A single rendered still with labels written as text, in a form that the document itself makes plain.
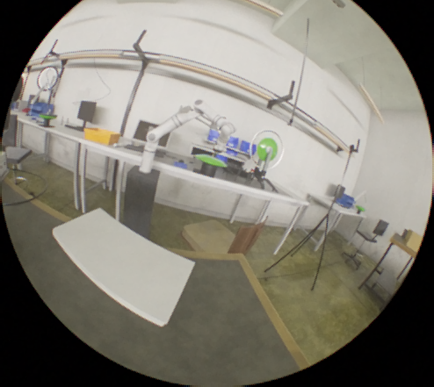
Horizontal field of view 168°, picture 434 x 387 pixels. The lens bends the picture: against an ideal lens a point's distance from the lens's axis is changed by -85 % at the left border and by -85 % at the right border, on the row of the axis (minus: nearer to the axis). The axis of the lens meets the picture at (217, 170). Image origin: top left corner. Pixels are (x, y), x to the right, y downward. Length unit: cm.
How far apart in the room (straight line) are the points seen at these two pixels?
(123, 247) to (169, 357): 21
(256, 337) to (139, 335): 18
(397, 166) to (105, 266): 522
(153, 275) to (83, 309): 14
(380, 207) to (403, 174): 113
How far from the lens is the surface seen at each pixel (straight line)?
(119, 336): 26
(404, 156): 516
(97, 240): 33
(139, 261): 29
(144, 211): 123
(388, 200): 494
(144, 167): 117
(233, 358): 28
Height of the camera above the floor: 123
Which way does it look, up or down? 10 degrees down
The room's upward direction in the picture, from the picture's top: 18 degrees clockwise
